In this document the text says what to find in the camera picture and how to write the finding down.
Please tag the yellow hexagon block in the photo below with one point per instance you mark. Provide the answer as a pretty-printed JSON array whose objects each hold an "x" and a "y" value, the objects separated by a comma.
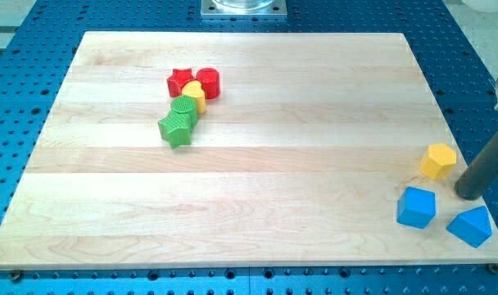
[{"x": 438, "y": 161}]

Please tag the green star block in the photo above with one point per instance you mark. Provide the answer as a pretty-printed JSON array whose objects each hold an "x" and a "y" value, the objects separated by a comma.
[{"x": 175, "y": 128}]

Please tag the green cylinder block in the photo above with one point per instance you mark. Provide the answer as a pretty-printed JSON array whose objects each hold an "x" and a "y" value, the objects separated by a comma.
[{"x": 185, "y": 105}]

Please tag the red cylinder block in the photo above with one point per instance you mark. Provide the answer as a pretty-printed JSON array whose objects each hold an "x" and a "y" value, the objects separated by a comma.
[{"x": 210, "y": 82}]

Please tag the yellow heart block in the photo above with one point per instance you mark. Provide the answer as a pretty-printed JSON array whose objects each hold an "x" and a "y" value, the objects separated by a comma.
[{"x": 194, "y": 90}]

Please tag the light wooden board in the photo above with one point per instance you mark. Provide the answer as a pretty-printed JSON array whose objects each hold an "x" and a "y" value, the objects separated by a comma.
[{"x": 300, "y": 160}]

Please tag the red star block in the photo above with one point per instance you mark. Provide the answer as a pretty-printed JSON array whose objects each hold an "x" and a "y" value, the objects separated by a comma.
[{"x": 178, "y": 79}]

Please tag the blue cube block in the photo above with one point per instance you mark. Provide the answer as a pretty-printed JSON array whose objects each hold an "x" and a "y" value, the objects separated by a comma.
[{"x": 416, "y": 207}]

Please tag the blue triangle block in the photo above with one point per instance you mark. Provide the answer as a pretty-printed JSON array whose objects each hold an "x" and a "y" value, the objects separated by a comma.
[{"x": 472, "y": 226}]

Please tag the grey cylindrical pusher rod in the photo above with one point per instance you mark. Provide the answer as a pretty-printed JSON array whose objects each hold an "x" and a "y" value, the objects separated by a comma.
[{"x": 481, "y": 173}]

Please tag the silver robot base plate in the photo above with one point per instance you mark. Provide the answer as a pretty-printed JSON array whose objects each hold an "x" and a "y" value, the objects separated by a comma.
[{"x": 243, "y": 9}]

